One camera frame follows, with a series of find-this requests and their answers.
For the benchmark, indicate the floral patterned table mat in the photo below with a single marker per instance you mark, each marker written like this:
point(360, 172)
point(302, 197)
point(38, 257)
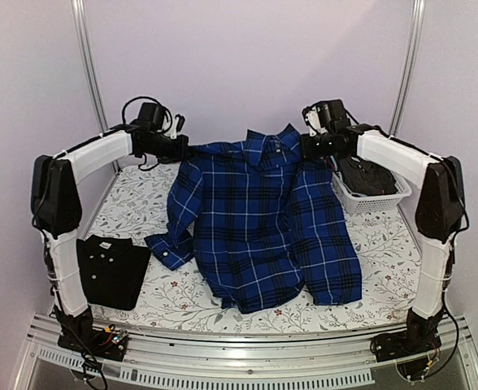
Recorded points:
point(135, 207)

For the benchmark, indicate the left aluminium frame post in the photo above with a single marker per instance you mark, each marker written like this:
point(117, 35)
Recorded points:
point(86, 56)

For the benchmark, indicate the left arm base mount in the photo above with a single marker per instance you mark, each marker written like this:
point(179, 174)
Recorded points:
point(107, 343)

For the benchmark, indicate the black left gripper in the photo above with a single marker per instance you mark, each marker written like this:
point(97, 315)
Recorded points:
point(182, 153)

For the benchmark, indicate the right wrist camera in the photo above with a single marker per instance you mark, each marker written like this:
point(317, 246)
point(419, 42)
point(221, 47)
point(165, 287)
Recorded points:
point(311, 120)

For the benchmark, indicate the right aluminium frame post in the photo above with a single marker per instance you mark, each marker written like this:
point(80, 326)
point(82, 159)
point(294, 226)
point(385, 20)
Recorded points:
point(412, 47)

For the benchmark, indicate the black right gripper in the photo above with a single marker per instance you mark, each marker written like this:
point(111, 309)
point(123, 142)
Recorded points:
point(308, 151)

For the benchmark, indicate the aluminium front rail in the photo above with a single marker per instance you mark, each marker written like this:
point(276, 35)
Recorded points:
point(167, 359)

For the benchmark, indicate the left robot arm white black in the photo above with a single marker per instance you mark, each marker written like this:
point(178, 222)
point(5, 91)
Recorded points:
point(55, 201)

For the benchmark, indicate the blue plaid long sleeve shirt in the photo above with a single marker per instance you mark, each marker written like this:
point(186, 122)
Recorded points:
point(262, 224)

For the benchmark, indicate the folded black polo shirt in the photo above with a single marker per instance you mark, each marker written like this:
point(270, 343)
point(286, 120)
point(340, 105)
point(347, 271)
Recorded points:
point(112, 270)

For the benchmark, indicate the aluminium frame post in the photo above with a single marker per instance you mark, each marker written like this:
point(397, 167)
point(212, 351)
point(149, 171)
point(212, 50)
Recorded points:
point(412, 47)
point(86, 56)

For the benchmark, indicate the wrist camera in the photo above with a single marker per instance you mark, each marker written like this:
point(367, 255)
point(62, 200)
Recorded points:
point(311, 120)
point(177, 125)

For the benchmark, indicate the dark striped shirt in basket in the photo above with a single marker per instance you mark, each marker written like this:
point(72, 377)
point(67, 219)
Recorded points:
point(364, 178)

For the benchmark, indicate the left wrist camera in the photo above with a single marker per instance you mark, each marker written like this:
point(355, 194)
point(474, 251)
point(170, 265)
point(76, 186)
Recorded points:
point(177, 125)

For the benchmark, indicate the white plastic laundry basket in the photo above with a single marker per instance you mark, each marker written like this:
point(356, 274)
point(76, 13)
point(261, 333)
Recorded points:
point(353, 204)

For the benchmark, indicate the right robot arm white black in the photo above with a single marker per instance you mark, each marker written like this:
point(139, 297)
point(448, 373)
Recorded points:
point(440, 214)

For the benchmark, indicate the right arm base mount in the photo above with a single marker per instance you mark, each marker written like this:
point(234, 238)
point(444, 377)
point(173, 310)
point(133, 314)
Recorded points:
point(420, 345)

